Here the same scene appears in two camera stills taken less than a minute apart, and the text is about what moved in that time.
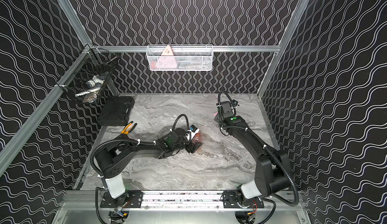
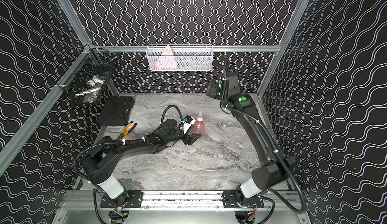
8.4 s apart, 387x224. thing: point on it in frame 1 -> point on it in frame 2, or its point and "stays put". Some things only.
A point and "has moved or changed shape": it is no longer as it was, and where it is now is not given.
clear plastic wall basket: (180, 57) stays put
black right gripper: (217, 118) -> (211, 89)
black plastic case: (116, 111) stays put
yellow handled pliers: (128, 127) stays put
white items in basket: (90, 96) stays put
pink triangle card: (167, 59) stays put
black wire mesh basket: (86, 78) stays put
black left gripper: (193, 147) -> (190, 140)
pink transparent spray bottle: (195, 138) has moved or changed shape
